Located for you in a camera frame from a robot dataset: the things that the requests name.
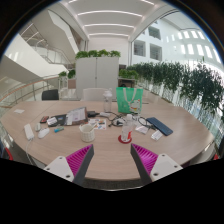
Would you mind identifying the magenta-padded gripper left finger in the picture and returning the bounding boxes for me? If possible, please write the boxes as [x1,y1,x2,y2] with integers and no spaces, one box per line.
[43,143,95,187]

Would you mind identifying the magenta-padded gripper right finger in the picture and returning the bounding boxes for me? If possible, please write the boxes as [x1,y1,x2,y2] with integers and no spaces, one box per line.
[130,143,184,186]

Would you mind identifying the white tissue packet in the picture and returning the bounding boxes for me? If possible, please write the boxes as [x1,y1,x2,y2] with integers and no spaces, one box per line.
[150,129,164,141]

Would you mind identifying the white computer mouse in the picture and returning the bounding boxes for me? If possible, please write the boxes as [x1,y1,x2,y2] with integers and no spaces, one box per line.
[37,127,51,140]

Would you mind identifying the white ribbed mug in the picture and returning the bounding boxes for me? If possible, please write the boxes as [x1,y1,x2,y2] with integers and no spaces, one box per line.
[78,123,96,143]

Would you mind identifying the flat white packet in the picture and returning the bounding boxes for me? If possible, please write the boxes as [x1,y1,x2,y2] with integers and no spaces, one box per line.
[134,124,150,135]

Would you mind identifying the white card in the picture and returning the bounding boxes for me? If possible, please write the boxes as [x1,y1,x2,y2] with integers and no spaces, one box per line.
[46,116,59,127]

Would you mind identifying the white power strip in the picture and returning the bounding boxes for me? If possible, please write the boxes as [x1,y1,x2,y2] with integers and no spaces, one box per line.
[23,123,36,141]

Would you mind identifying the black notebook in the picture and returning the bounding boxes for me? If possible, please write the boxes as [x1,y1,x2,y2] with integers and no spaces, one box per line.
[46,113,68,128]

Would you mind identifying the flat round red coaster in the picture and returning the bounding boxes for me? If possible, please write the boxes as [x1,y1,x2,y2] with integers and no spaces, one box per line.
[117,134,133,145]

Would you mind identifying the blue and red chair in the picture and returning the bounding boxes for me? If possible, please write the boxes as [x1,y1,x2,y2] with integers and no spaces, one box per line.
[0,139,14,162]

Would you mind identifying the colourful sticker sheet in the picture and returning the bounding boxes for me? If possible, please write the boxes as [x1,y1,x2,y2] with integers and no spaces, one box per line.
[88,118,108,131]

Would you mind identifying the black power adapter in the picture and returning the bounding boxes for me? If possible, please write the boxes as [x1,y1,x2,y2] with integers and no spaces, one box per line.
[87,110,100,118]

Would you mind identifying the black chair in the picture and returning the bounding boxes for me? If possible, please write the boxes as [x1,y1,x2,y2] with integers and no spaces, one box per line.
[41,89,60,102]

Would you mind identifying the green tote bag cat print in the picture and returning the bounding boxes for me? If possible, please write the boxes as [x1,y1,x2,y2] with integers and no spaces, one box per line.
[115,86,144,115]

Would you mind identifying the white chair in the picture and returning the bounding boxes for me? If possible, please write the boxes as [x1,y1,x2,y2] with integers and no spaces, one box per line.
[81,87,109,102]

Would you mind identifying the row of green hedge plants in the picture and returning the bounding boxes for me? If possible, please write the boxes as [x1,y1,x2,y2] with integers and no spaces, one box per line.
[128,59,224,118]

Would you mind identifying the potted green plants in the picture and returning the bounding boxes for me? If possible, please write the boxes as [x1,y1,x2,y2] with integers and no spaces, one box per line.
[58,68,77,89]

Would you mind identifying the white cabinet with plants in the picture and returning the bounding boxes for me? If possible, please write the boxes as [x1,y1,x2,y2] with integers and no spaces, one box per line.
[74,49,122,100]

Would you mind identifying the dark planter with plants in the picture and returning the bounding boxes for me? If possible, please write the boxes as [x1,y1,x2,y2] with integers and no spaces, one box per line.
[118,68,140,88]

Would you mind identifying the white staircase with railing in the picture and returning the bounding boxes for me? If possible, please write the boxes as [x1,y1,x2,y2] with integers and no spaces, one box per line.
[0,9,84,88]

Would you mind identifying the ceiling light strips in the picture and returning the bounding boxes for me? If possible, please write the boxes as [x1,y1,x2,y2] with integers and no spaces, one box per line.
[68,0,155,38]

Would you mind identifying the tangled black cables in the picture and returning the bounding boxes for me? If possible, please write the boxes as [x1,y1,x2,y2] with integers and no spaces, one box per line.
[99,111,156,130]

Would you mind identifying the glass balustrade wooden rail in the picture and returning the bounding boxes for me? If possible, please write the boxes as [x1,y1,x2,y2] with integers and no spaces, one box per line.
[0,74,63,116]

